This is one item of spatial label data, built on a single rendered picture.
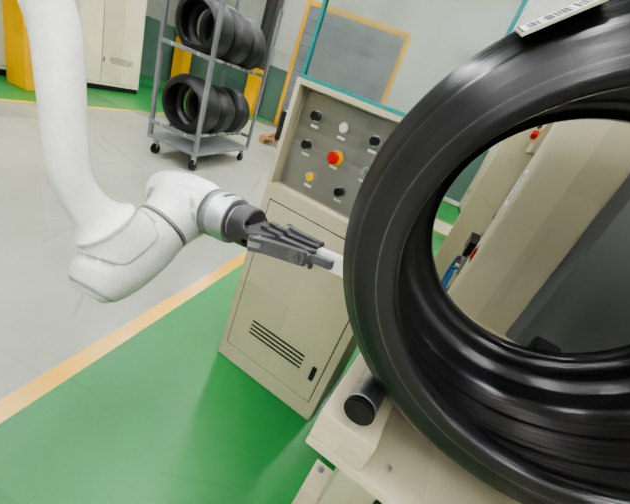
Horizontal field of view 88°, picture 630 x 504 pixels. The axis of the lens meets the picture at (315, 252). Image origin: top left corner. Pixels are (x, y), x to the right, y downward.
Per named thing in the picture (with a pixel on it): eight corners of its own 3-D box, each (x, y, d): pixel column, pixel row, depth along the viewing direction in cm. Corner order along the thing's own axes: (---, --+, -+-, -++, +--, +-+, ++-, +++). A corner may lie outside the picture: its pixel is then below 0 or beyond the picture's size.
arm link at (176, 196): (238, 214, 70) (195, 258, 63) (185, 192, 75) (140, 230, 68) (225, 173, 61) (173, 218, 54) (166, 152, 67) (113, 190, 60)
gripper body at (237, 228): (225, 205, 56) (269, 223, 52) (255, 200, 63) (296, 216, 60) (219, 245, 58) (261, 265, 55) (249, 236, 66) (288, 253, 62)
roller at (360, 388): (419, 301, 73) (422, 320, 74) (399, 301, 75) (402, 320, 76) (370, 400, 43) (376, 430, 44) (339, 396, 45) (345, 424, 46)
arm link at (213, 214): (234, 187, 65) (258, 196, 63) (228, 229, 68) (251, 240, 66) (199, 191, 57) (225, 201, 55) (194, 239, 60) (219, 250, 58)
